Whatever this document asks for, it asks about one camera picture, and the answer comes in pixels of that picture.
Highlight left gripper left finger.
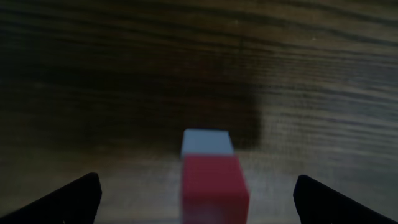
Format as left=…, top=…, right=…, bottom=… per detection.
left=0, top=172, right=103, bottom=224

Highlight white cube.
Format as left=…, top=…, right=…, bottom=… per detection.
left=180, top=129, right=234, bottom=158

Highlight red cube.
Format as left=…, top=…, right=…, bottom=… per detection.
left=180, top=154, right=250, bottom=224

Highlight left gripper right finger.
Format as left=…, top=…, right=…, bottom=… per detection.
left=292, top=174, right=398, bottom=224

